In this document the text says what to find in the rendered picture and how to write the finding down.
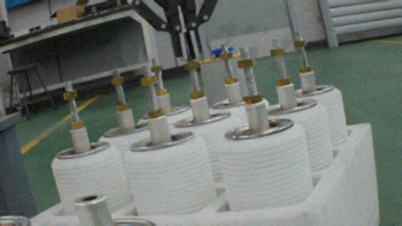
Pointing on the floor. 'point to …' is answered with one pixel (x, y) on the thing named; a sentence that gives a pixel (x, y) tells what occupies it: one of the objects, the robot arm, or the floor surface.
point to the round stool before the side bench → (29, 90)
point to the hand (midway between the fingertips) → (187, 46)
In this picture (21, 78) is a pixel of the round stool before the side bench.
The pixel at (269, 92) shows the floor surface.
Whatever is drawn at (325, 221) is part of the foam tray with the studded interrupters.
